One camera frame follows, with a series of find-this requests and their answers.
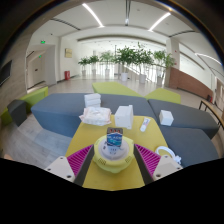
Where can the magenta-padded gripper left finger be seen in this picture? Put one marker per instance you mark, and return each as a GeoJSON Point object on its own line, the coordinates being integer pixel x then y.
{"type": "Point", "coordinates": [60, 166]}

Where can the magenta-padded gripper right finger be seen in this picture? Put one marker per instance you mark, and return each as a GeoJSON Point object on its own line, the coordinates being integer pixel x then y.
{"type": "Point", "coordinates": [166, 165]}

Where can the blue and black charger block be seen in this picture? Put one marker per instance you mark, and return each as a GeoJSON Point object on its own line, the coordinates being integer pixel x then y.
{"type": "Point", "coordinates": [114, 138]}

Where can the grey upholstered seat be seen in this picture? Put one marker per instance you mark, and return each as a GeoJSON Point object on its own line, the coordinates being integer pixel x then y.
{"type": "Point", "coordinates": [190, 116]}
{"type": "Point", "coordinates": [56, 110]}
{"type": "Point", "coordinates": [190, 146]}

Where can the yellow upholstered ottoman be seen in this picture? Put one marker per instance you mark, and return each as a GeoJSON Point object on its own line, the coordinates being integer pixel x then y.
{"type": "Point", "coordinates": [83, 133]}

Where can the white tube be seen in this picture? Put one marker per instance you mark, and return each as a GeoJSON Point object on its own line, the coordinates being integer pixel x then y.
{"type": "Point", "coordinates": [145, 124]}

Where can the small white cube box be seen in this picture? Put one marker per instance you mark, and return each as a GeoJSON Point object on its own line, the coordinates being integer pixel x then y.
{"type": "Point", "coordinates": [166, 117]}

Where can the round yellow-green power strip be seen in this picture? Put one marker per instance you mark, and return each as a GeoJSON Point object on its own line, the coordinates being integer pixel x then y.
{"type": "Point", "coordinates": [113, 160]}

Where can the wet wipes soft pack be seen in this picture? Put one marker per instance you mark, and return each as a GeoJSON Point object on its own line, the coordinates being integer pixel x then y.
{"type": "Point", "coordinates": [96, 116]}

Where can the white cardboard box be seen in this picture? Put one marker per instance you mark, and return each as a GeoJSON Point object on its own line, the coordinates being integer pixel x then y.
{"type": "Point", "coordinates": [123, 116]}

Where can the green upholstered seat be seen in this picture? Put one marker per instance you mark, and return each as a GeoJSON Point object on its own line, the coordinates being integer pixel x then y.
{"type": "Point", "coordinates": [163, 95]}
{"type": "Point", "coordinates": [113, 89]}

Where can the dark grey cube ottoman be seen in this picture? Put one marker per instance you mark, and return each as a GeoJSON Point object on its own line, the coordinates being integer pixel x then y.
{"type": "Point", "coordinates": [17, 111]}

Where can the green upholstered bench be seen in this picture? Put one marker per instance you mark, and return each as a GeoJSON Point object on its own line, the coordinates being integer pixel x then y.
{"type": "Point", "coordinates": [33, 96]}

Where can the red fire extinguisher cabinet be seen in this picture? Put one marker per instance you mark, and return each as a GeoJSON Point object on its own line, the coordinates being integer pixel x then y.
{"type": "Point", "coordinates": [67, 75]}

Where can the row of potted plants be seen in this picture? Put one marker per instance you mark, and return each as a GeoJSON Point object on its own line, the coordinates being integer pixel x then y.
{"type": "Point", "coordinates": [126, 56]}

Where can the linear ceiling lights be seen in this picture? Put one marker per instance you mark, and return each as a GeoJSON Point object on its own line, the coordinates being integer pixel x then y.
{"type": "Point", "coordinates": [93, 15]}

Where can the wooden bench with black frame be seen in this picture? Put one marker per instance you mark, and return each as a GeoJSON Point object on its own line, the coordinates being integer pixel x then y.
{"type": "Point", "coordinates": [211, 108]}

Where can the black wall screen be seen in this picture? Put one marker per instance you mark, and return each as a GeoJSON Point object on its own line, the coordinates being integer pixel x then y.
{"type": "Point", "coordinates": [5, 72]}

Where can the framed wall picture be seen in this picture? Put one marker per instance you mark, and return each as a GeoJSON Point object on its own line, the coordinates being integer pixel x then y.
{"type": "Point", "coordinates": [68, 53]}

